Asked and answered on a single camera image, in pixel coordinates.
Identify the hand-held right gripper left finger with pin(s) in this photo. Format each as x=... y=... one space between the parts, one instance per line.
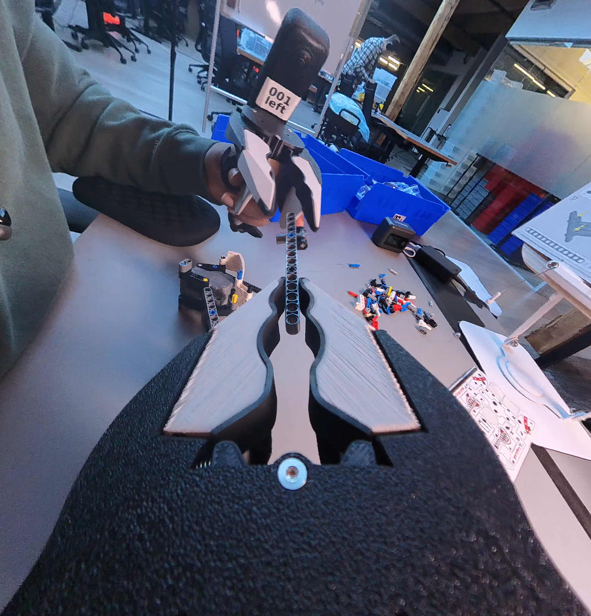
x=218 y=380

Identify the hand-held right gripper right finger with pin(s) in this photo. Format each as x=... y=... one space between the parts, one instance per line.
x=363 y=380

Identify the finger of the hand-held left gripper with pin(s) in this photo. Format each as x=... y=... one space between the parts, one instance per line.
x=310 y=192
x=259 y=168

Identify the grey toy brick beam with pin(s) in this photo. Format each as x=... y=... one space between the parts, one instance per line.
x=291 y=269

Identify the pile of small toy bricks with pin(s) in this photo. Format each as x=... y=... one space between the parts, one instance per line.
x=396 y=303

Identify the toy brick vehicle chassis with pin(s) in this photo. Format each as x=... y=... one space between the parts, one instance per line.
x=213 y=284

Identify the grey desk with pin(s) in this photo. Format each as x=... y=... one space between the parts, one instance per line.
x=108 y=361

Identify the person's left hand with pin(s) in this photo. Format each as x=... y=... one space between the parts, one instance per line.
x=216 y=178

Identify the clear plastic bag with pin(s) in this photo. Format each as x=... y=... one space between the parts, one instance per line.
x=401 y=187

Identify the long brown office table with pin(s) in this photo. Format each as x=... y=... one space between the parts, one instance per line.
x=411 y=137

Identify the black stand pole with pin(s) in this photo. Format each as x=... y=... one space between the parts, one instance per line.
x=172 y=57

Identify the black power adapter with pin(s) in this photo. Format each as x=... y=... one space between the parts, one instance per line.
x=437 y=262

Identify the white printed sticker sheet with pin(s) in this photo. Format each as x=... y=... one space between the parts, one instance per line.
x=497 y=423

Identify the black office chair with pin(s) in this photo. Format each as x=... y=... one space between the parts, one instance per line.
x=112 y=29

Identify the stack of blue red bins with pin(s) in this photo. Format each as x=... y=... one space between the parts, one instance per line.
x=507 y=207

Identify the person's green sweater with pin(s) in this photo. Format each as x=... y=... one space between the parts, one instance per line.
x=16 y=192

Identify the open instruction booklet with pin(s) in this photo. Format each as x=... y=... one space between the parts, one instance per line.
x=565 y=226

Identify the wooden post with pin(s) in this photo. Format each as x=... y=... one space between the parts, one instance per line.
x=420 y=57

